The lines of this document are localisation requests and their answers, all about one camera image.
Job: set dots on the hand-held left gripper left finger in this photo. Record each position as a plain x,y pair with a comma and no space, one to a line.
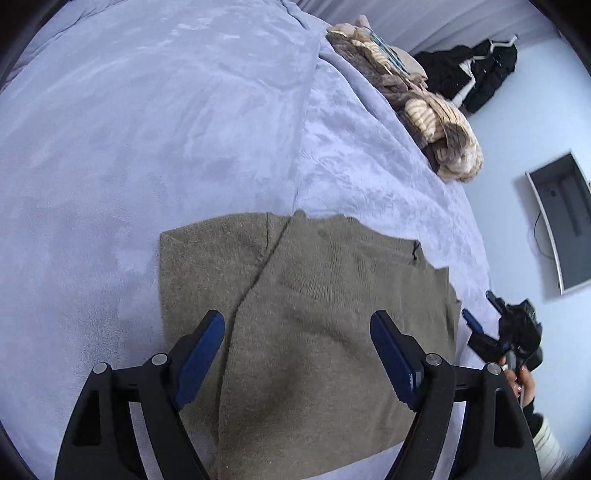
201,355

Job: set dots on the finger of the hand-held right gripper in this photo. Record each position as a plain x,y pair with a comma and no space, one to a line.
495,301
472,321

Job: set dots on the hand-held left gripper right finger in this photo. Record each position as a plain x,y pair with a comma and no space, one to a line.
392,355

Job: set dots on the olive knit sweater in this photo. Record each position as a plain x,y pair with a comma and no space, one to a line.
314,314

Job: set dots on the person's right forearm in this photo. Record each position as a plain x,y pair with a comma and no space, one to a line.
549,443

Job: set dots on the black clothes with white trim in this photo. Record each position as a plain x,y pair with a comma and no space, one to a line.
485,74

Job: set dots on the person's right hand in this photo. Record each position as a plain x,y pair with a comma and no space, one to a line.
527,392

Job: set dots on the beige brown striped fluffy garment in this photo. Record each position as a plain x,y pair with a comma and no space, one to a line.
429,120

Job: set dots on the lavender plush blanket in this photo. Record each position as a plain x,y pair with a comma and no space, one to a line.
138,138

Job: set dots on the grey framed wall panel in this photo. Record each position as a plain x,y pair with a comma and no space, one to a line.
568,217

